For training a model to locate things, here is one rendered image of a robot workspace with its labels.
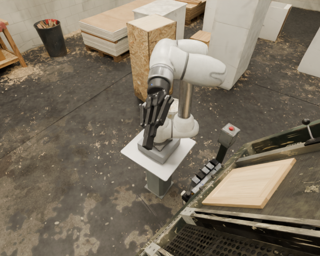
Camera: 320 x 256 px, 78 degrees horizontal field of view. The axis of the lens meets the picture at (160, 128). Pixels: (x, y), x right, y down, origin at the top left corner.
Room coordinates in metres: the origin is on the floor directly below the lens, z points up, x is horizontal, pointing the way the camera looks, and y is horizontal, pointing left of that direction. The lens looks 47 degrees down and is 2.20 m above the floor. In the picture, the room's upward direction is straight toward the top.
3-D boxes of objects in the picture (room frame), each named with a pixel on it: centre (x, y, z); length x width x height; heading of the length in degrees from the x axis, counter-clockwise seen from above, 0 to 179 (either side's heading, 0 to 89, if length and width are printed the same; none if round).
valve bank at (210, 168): (0.81, -0.34, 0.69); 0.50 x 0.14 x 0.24; 133
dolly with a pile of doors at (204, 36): (4.58, -0.99, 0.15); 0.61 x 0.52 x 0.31; 144
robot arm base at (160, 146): (1.10, 0.02, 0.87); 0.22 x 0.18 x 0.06; 139
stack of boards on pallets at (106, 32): (5.25, 0.62, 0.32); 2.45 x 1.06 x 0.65; 144
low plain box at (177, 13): (4.42, -0.02, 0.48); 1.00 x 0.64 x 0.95; 144
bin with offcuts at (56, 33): (4.40, 2.34, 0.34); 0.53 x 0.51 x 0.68; 54
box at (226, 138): (1.16, -0.61, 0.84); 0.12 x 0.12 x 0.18; 43
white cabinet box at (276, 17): (5.38, -2.80, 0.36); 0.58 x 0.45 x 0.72; 54
